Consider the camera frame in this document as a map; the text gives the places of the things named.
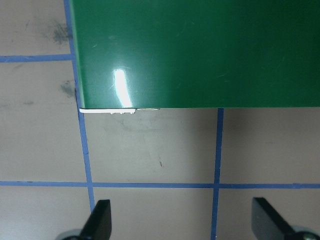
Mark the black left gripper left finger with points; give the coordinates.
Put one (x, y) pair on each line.
(99, 224)

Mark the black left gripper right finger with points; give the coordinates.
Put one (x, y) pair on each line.
(267, 223)

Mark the green conveyor belt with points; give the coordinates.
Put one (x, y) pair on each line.
(158, 54)

